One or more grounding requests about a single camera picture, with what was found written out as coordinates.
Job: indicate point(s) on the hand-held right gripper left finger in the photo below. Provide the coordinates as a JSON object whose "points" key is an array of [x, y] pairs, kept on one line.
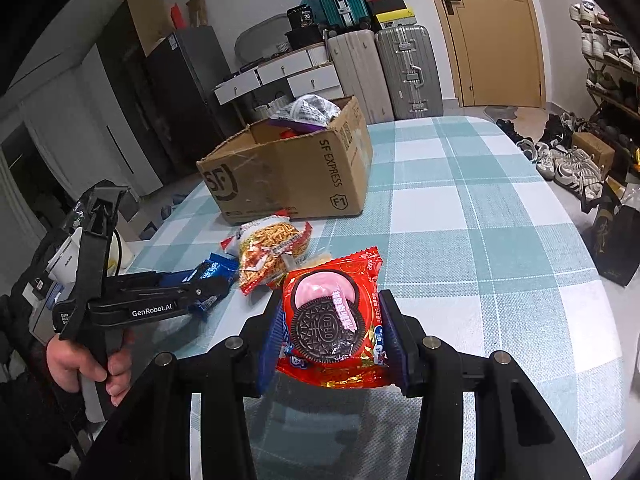
{"points": [[268, 355]]}

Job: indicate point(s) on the wooden shoe rack with shoes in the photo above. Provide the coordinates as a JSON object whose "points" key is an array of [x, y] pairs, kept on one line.
{"points": [[610, 70]]}

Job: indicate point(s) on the white cup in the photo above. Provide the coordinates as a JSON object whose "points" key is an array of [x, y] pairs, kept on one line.
{"points": [[120, 255]]}

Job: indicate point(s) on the wooden door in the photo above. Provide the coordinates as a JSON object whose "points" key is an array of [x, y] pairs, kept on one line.
{"points": [[490, 35]]}

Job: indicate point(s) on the grey oval tub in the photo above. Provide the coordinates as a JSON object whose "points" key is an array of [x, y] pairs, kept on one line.
{"points": [[257, 42]]}

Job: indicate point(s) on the yellow black shoe box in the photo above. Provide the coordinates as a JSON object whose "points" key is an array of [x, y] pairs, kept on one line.
{"points": [[395, 17]]}

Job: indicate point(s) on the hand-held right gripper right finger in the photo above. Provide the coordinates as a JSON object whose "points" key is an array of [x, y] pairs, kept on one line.
{"points": [[395, 350]]}

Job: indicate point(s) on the person's left hand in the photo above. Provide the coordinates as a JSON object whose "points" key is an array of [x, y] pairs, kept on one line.
{"points": [[75, 362]]}

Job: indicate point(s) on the pile of shoes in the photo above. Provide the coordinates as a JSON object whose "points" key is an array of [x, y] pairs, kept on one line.
{"points": [[565, 165]]}

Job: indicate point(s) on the white drawer cabinet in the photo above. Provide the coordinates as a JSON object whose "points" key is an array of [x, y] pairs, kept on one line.
{"points": [[290, 75]]}

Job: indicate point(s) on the blue cookie packet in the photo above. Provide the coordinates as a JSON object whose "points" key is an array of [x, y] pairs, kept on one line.
{"points": [[216, 269]]}

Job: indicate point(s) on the dark tall cabinet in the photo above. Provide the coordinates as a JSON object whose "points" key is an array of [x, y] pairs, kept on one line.
{"points": [[185, 95]]}

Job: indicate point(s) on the person's left forearm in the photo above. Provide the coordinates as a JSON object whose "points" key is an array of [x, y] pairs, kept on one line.
{"points": [[30, 420]]}

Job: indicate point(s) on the large brown carton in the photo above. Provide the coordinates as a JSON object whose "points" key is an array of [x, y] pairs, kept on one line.
{"points": [[150, 22]]}

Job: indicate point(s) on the black bucket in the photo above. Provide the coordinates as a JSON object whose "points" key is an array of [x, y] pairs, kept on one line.
{"points": [[300, 17]]}

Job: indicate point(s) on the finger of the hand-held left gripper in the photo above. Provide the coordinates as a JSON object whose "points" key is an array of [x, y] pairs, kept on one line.
{"points": [[205, 292], [170, 278]]}

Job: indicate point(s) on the black paper bag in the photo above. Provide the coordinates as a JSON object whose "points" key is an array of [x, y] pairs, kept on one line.
{"points": [[612, 240]]}

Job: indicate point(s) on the beige suitcase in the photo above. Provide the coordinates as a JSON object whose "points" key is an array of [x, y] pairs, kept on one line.
{"points": [[357, 75]]}

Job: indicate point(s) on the small brown cardboard box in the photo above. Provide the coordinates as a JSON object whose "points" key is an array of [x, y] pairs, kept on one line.
{"points": [[592, 149]]}

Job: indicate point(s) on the silver purple snack packet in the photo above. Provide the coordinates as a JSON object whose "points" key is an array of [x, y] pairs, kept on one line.
{"points": [[305, 110]]}

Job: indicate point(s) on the red cookie packet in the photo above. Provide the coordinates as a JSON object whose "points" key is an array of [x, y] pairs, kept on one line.
{"points": [[330, 320]]}

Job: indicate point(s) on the silver suitcase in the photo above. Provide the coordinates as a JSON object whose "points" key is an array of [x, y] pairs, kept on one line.
{"points": [[410, 70]]}

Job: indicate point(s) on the grey door mat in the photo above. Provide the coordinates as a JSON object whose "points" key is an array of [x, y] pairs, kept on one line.
{"points": [[502, 110]]}

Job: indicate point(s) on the white wardrobe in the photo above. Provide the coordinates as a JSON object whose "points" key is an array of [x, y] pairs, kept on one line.
{"points": [[60, 125]]}

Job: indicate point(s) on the teal checked tablecloth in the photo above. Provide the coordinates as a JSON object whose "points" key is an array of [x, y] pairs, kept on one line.
{"points": [[500, 260]]}

